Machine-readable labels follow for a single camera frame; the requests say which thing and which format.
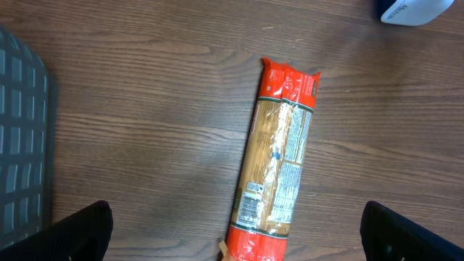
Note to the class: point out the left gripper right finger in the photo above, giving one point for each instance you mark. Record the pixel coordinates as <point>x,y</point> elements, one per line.
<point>387,235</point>

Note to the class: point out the dark grey plastic basket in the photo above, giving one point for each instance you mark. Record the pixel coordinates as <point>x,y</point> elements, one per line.
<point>28,103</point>

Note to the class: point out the orange noodle package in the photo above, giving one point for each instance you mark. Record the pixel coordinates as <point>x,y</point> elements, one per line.
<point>271,170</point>

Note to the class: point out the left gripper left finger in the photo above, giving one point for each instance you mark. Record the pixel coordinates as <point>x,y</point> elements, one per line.
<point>84,235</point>

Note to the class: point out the white barcode scanner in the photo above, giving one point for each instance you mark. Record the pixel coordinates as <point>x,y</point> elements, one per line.
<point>410,12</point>

